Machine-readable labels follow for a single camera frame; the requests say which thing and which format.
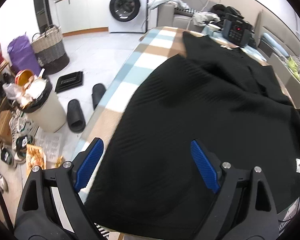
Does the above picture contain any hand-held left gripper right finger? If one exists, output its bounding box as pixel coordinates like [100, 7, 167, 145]
[190, 139, 282, 240]

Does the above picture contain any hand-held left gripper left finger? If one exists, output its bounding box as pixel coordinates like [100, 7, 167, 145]
[14, 137, 105, 240]

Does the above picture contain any black knit garment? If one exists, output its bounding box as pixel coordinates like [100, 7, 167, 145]
[84, 31, 300, 238]

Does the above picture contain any clear plastic tray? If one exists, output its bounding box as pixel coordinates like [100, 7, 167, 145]
[36, 131, 62, 163]

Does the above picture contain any black slipper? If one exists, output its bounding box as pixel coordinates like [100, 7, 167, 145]
[67, 99, 86, 132]
[91, 83, 107, 110]

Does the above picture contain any orange snack bag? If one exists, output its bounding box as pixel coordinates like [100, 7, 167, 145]
[26, 144, 47, 175]

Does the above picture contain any cream trash bin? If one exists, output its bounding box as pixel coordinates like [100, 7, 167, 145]
[16, 77, 67, 133]

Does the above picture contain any white green sneaker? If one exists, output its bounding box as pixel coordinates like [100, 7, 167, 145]
[9, 114, 35, 150]

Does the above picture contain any cardboard box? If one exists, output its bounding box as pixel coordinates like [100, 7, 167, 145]
[0, 110, 13, 144]

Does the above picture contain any orange bowl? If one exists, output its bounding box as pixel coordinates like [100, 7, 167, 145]
[15, 69, 35, 85]

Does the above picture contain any woven laundry basket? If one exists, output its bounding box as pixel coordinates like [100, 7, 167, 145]
[31, 24, 70, 75]

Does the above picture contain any checkered tablecloth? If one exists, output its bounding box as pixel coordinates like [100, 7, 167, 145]
[71, 26, 300, 240]

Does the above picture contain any purple plastic bag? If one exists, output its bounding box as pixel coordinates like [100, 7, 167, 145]
[7, 34, 42, 75]

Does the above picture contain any black pressure cooker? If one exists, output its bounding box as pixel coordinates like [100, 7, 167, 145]
[222, 12, 253, 48]

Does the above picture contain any green plush toy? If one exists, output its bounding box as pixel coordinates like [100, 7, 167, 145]
[286, 56, 300, 80]

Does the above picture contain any blue pillow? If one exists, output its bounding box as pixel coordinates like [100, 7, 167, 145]
[262, 32, 289, 55]

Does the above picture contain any white washing machine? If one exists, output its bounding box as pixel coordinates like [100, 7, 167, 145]
[107, 0, 150, 34]

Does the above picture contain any white crumpled cloth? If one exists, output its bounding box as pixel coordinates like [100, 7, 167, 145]
[192, 12, 220, 27]

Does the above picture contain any white cabinet counter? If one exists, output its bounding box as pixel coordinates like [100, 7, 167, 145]
[54, 0, 110, 37]

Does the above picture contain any houndstooth pillow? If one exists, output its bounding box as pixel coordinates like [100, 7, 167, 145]
[174, 7, 198, 17]

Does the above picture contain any grey sofa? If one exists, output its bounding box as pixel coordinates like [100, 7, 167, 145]
[157, 2, 203, 33]

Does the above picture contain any beige large sofa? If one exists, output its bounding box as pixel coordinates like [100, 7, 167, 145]
[255, 10, 300, 58]

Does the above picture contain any light blue clothing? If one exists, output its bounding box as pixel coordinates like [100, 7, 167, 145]
[147, 0, 190, 12]

